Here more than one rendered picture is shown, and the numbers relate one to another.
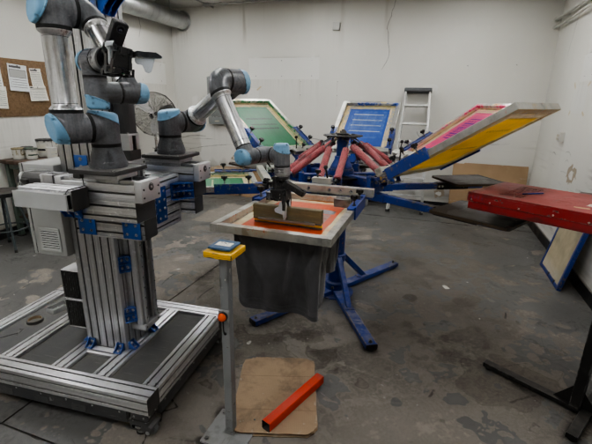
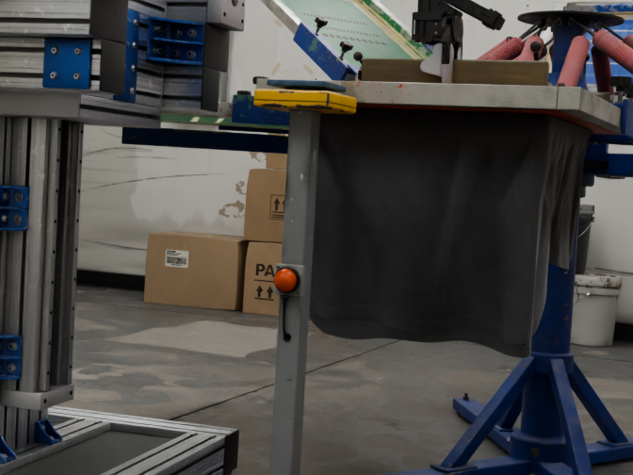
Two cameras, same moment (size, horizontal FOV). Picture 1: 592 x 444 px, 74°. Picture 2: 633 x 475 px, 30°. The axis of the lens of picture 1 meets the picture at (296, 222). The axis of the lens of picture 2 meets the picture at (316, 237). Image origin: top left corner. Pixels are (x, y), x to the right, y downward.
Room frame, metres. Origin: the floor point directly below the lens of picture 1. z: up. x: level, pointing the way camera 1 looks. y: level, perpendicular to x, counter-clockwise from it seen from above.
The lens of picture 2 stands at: (-0.40, 0.16, 0.82)
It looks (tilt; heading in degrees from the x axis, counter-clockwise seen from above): 3 degrees down; 3
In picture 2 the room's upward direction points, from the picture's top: 3 degrees clockwise
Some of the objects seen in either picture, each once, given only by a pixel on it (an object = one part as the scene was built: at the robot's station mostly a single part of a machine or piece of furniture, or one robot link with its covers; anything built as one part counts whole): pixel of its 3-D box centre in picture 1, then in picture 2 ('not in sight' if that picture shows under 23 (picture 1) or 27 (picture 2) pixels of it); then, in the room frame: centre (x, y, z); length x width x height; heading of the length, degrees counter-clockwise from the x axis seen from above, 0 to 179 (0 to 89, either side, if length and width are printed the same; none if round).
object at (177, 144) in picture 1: (170, 144); not in sight; (2.15, 0.69, 1.31); 0.15 x 0.15 x 0.10
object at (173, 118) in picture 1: (170, 122); not in sight; (2.16, 0.68, 1.42); 0.13 x 0.12 x 0.14; 143
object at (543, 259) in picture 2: (329, 262); (557, 232); (1.90, -0.18, 0.74); 0.46 x 0.04 x 0.42; 161
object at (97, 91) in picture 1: (101, 92); not in sight; (1.41, 0.68, 1.56); 0.11 x 0.08 x 0.11; 140
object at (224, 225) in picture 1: (296, 212); (467, 109); (2.02, 0.00, 0.97); 0.79 x 0.58 x 0.04; 161
